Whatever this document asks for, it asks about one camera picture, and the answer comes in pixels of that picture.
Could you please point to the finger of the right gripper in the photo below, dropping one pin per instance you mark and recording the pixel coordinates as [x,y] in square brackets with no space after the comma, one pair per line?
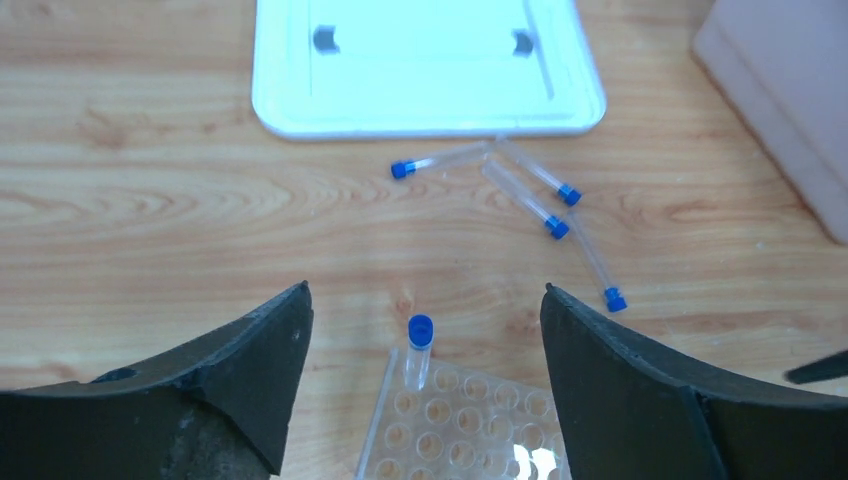
[825,369]

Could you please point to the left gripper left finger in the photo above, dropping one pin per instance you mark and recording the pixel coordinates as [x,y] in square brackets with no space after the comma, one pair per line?
[216,407]

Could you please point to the clear test tube rack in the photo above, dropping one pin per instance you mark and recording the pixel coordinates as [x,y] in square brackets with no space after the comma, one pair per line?
[463,424]

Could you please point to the test tube blue cap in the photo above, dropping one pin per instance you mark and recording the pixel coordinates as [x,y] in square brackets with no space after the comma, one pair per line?
[442,160]
[610,291]
[420,340]
[566,192]
[523,196]

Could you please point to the pink plastic bin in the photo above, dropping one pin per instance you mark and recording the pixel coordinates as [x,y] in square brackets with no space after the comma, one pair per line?
[783,67]

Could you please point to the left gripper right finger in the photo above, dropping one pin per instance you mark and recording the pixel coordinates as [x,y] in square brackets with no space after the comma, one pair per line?
[630,407]

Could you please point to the white plastic lid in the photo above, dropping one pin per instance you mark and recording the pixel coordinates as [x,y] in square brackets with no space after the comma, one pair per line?
[383,69]

